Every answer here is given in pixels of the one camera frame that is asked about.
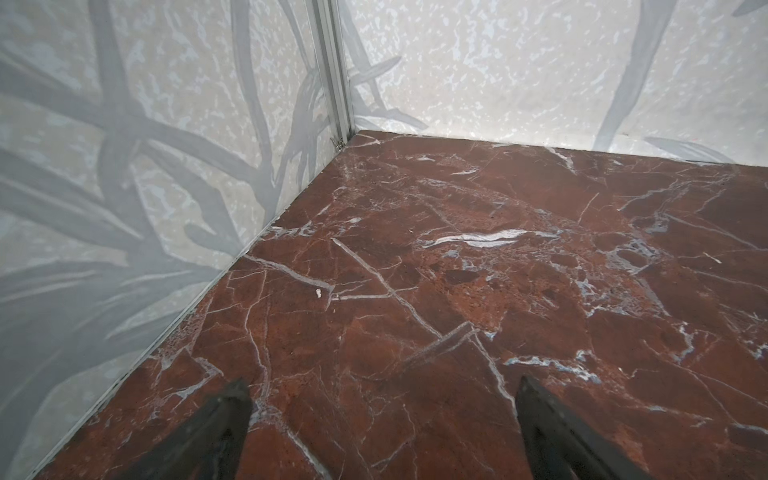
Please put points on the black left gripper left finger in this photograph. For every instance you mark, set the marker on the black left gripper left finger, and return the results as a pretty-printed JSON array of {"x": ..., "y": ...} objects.
[{"x": 208, "y": 445}]

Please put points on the aluminium corner frame post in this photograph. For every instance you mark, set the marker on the aluminium corner frame post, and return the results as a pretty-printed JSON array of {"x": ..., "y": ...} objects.
[{"x": 327, "y": 32}]

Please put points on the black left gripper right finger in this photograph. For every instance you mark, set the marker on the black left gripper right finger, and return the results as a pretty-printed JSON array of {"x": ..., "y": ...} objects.
[{"x": 560, "y": 445}]

